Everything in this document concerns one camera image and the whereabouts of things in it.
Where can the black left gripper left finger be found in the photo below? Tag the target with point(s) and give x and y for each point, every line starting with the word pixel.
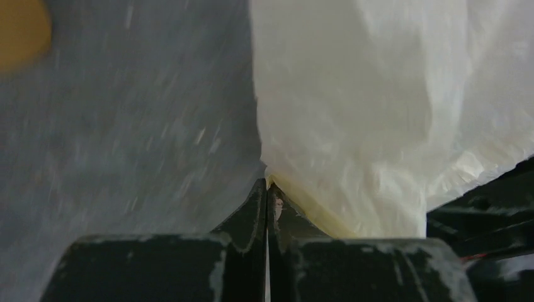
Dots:
pixel 226 264

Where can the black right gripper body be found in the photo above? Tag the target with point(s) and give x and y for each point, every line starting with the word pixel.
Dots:
pixel 501 276

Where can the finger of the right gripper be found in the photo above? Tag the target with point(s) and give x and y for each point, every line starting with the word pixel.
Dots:
pixel 493 220

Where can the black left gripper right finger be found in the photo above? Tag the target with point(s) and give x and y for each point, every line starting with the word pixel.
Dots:
pixel 308 265

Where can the translucent white trash bag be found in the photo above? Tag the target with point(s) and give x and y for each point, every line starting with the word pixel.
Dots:
pixel 373 113

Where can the yellow plastic trash bin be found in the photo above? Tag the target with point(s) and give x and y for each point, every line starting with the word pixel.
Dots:
pixel 26 32

